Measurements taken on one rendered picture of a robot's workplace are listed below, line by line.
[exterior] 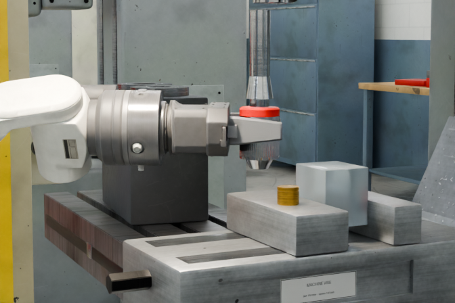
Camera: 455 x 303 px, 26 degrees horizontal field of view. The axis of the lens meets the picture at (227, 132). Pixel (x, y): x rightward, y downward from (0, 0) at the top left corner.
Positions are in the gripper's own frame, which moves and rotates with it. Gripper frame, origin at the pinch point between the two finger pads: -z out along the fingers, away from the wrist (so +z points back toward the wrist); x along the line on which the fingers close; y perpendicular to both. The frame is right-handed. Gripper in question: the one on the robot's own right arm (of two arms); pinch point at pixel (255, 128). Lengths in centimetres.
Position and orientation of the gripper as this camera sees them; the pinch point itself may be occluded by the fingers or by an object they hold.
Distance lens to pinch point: 115.0
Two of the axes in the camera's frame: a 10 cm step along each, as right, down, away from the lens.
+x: 0.3, -1.0, 9.9
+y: 0.0, 10.0, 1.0
